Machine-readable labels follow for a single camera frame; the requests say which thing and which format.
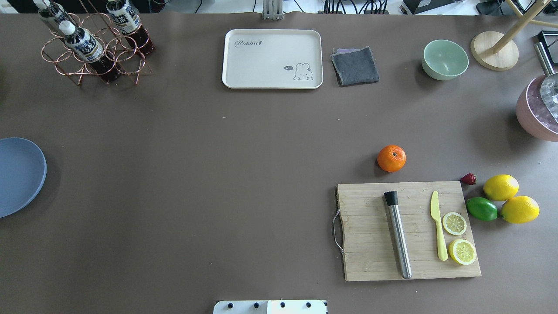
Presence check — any lemon half lower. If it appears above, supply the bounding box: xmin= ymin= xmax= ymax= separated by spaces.
xmin=448 ymin=239 xmax=476 ymax=266

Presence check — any lemon half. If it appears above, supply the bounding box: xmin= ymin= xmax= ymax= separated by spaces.
xmin=448 ymin=239 xmax=476 ymax=266
xmin=442 ymin=212 xmax=468 ymax=236

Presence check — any lemon half upper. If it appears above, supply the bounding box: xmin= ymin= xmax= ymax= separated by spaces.
xmin=442 ymin=212 xmax=468 ymax=236

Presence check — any yellow lemon near strawberry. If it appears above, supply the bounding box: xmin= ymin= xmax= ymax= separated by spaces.
xmin=483 ymin=174 xmax=519 ymax=201

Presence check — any pink bowl with ice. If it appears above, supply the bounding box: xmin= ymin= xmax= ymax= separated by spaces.
xmin=516 ymin=75 xmax=558 ymax=142

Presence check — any steel muddler black tip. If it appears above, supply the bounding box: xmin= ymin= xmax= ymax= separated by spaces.
xmin=384 ymin=191 xmax=412 ymax=280

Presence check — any blue round plate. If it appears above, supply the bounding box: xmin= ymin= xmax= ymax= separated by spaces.
xmin=0 ymin=137 xmax=47 ymax=217

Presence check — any tea bottle front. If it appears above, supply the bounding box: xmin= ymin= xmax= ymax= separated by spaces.
xmin=58 ymin=20 xmax=120 ymax=83

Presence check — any yellow lemon far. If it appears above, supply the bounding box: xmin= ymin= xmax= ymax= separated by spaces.
xmin=500 ymin=195 xmax=540 ymax=223

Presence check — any cream rabbit tray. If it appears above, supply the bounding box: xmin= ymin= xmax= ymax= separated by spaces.
xmin=221 ymin=29 xmax=323 ymax=89

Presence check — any wooden stand round base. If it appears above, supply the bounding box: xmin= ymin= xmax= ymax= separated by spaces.
xmin=470 ymin=0 xmax=558 ymax=71

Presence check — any tea bottle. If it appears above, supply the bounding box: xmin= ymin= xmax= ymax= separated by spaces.
xmin=106 ymin=0 xmax=155 ymax=56
xmin=58 ymin=20 xmax=120 ymax=83

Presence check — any orange fruit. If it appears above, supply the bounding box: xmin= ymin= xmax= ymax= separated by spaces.
xmin=377 ymin=145 xmax=407 ymax=172

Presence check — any tea bottle corner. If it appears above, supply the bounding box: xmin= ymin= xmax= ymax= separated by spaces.
xmin=33 ymin=0 xmax=76 ymax=33

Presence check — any grey folded cloth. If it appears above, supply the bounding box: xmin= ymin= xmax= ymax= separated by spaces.
xmin=330 ymin=46 xmax=379 ymax=87

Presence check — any green bowl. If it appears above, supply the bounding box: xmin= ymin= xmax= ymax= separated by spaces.
xmin=421 ymin=39 xmax=469 ymax=80

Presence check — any tea bottle middle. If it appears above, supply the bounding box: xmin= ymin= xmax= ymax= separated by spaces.
xmin=106 ymin=0 xmax=155 ymax=56

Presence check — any green lime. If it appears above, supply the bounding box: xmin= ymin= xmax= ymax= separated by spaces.
xmin=466 ymin=197 xmax=498 ymax=221

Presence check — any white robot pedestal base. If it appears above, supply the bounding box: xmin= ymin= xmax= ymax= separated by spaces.
xmin=213 ymin=299 xmax=328 ymax=314

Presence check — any metal scoop in bowl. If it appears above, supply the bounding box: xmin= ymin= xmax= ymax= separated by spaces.
xmin=535 ymin=42 xmax=558 ymax=121

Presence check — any yellow plastic knife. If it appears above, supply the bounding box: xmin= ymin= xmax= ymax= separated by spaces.
xmin=430 ymin=191 xmax=448 ymax=262

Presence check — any copper wire bottle rack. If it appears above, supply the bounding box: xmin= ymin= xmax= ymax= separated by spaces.
xmin=41 ymin=1 xmax=152 ymax=85

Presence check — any red strawberry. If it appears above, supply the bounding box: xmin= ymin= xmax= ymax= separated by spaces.
xmin=459 ymin=173 xmax=477 ymax=185

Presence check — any wooden cutting board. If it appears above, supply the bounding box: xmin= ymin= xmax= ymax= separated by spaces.
xmin=337 ymin=181 xmax=482 ymax=281

